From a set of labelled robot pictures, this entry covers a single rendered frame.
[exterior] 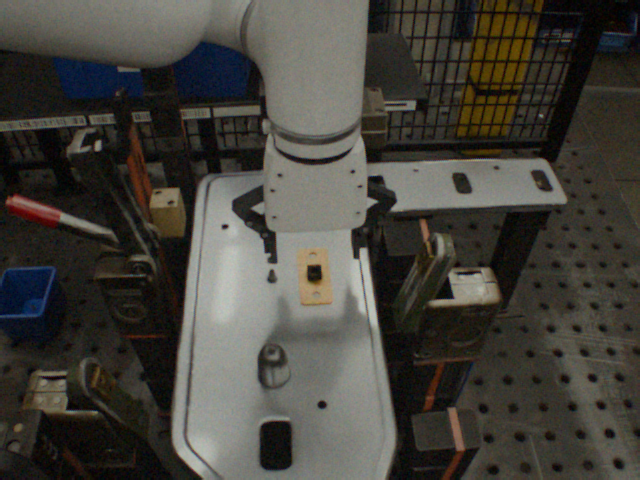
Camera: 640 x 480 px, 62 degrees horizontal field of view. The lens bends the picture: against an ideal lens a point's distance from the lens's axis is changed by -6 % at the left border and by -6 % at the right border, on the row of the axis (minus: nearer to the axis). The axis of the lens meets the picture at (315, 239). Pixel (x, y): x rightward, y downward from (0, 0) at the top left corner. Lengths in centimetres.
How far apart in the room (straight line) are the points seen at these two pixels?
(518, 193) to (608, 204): 56
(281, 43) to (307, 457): 37
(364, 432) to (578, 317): 62
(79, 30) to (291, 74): 18
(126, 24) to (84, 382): 30
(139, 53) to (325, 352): 38
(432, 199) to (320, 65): 38
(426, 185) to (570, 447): 47
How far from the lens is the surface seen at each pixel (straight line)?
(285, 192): 53
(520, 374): 99
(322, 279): 66
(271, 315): 63
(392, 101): 91
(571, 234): 124
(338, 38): 43
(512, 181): 83
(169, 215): 68
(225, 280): 67
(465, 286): 62
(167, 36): 34
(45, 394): 56
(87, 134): 56
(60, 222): 62
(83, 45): 33
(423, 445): 58
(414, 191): 78
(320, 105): 45
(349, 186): 53
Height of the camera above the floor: 152
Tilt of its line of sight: 47 degrees down
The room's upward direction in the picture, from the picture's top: straight up
